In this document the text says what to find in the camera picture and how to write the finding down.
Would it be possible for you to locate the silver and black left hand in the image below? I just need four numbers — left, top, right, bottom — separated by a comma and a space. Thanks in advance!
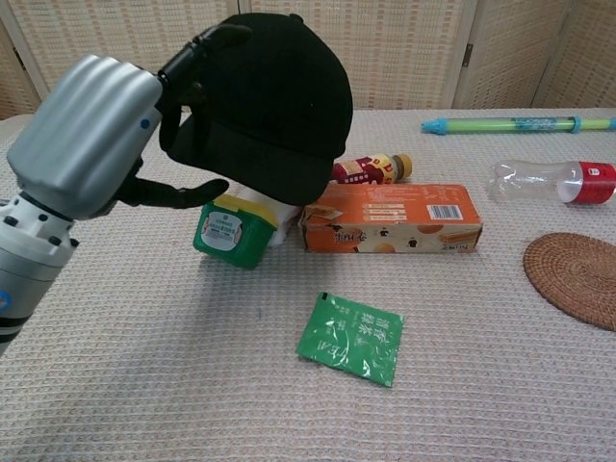
6, 23, 254, 221

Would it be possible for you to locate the black baseball cap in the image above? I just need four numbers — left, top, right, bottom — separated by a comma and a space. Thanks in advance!
159, 12, 355, 204

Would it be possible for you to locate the white foam mannequin head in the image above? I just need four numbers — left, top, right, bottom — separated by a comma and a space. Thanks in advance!
225, 181, 301, 248

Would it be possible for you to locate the green tub with yellow lid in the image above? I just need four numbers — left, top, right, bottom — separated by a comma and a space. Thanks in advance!
192, 193, 279, 270

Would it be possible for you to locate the small yellow-capped drink bottle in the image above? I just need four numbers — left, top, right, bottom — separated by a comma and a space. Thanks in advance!
329, 152, 414, 187

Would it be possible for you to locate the orange biscuit box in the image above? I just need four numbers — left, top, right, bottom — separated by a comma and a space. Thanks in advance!
297, 183, 485, 254

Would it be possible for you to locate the green tea sachet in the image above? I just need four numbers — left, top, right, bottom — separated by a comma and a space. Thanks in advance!
295, 291, 404, 388

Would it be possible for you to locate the beige waffle tablecloth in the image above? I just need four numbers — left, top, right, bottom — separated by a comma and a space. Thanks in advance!
0, 107, 616, 462

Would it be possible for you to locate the woven folding screen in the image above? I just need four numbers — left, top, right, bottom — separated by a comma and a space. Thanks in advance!
0, 0, 616, 121

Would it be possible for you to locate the green and blue water shooter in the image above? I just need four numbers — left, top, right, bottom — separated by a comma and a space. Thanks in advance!
422, 114, 616, 138

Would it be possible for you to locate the clear bottle with red label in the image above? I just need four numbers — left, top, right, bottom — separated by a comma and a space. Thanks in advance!
491, 159, 616, 207

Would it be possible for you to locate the round woven rattan coaster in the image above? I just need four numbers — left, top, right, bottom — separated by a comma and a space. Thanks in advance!
523, 232, 616, 332

